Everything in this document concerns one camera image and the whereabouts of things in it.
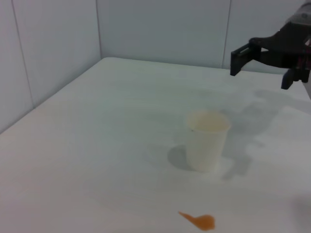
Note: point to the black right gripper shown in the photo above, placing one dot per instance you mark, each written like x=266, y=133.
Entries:
x=286, y=48

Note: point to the white paper cup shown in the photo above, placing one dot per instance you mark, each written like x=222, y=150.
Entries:
x=206, y=150

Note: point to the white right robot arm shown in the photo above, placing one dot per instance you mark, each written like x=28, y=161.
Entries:
x=305, y=13

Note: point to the orange liquid stain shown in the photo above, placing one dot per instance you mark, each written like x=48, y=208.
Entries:
x=205, y=222

